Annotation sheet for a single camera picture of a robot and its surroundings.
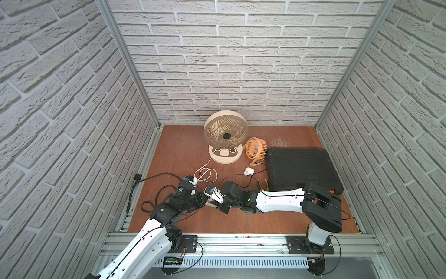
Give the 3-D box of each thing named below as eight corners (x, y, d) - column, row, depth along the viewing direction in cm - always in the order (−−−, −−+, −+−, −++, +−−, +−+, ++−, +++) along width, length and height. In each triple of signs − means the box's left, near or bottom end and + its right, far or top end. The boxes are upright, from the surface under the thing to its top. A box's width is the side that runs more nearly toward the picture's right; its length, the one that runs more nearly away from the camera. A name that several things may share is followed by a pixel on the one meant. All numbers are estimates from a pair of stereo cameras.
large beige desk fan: (208, 164, 101) (202, 127, 77) (209, 148, 109) (205, 110, 85) (243, 164, 102) (249, 128, 77) (242, 148, 109) (247, 110, 85)
